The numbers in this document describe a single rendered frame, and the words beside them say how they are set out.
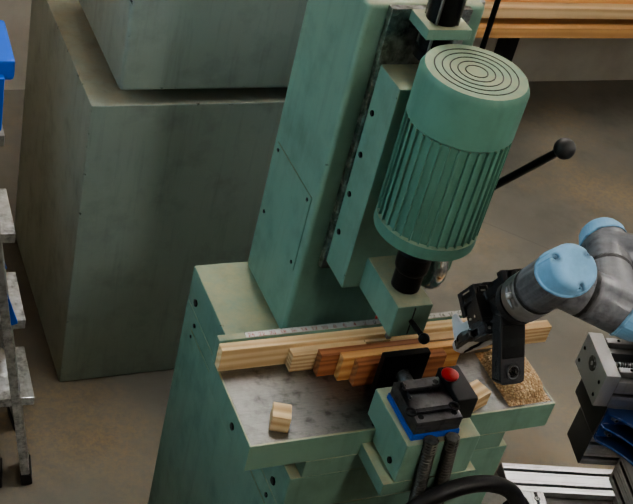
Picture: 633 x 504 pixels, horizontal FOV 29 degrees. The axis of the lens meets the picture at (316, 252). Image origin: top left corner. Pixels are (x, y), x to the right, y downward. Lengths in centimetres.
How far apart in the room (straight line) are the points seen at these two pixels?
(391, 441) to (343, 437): 9
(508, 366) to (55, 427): 161
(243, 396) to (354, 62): 59
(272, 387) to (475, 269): 204
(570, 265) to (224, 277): 94
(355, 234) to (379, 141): 19
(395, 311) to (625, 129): 323
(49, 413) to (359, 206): 139
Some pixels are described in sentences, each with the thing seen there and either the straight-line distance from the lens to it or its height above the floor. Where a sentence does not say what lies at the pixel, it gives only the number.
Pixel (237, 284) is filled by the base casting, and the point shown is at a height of 80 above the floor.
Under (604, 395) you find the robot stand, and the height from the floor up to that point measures 72.
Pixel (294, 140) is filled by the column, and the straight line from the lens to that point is 223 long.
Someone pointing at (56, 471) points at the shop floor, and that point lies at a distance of 311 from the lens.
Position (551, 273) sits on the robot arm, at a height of 138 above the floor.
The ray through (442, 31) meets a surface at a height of 152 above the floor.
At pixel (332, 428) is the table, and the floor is 90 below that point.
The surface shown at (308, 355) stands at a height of 94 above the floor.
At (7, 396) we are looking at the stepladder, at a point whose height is 27.
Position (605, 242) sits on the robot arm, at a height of 136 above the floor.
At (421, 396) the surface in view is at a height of 100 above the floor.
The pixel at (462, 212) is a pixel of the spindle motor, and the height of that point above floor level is 130.
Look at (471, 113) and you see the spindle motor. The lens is 181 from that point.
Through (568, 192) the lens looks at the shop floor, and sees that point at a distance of 464.
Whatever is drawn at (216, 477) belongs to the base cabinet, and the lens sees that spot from 246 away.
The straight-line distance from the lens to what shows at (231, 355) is 208.
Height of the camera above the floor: 234
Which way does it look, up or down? 37 degrees down
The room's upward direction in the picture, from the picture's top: 15 degrees clockwise
